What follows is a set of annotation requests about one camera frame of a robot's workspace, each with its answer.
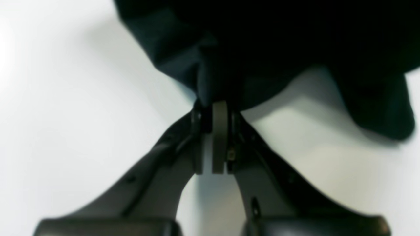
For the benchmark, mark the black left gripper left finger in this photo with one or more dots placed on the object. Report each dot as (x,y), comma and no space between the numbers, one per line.
(144,201)

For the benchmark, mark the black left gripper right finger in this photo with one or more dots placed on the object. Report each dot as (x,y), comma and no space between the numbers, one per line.
(278,201)

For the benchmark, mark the black T-shirt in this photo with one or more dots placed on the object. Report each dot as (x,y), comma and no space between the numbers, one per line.
(247,51)

